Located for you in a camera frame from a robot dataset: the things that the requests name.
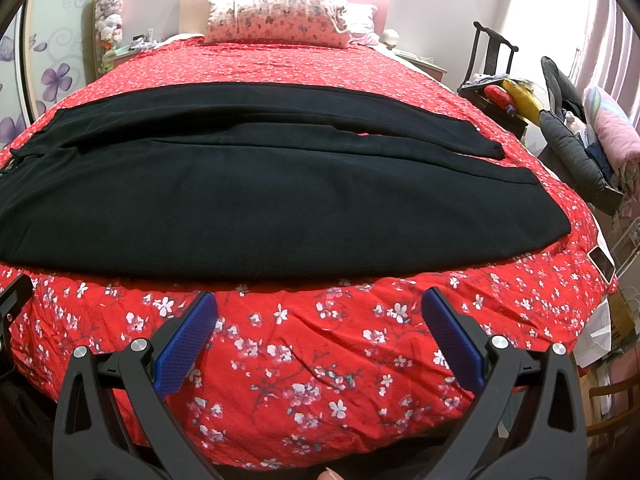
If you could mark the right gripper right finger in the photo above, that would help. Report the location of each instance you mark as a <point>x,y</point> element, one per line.
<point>548,439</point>

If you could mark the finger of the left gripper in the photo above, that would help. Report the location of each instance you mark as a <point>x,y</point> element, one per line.
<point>13,298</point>

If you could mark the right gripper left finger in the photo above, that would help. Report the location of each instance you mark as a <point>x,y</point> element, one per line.
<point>112,421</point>

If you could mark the black pants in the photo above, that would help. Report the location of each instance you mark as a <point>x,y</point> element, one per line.
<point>265,181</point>

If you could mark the smartphone with beige case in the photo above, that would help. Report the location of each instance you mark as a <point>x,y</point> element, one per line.
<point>603,263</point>

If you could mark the red floral bedspread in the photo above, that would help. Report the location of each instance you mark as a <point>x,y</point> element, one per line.
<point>295,376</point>

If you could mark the wardrobe with purple flowers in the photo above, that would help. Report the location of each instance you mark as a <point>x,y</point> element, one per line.
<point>47,53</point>

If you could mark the left bedside table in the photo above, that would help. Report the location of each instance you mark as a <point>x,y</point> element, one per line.
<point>137,45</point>

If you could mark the bedside table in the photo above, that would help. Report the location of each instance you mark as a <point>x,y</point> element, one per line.
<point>137,45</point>
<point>425,64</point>

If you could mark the stuffed toy stack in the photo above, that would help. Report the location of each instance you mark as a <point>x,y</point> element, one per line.
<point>108,33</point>

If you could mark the pink blanket pile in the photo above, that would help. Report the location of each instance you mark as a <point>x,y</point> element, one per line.
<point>617,136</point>

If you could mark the yellow and red items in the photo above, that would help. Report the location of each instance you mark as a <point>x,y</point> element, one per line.
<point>514,98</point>

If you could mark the black wooden chair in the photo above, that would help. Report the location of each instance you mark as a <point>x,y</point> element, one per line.
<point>473,85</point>

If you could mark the right bedside table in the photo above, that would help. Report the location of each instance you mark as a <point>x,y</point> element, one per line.
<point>425,64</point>

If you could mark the floral pink pillow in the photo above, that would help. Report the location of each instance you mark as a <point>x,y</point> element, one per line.
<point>318,23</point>

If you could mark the white round lamp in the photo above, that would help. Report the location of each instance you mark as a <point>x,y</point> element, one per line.
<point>390,38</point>

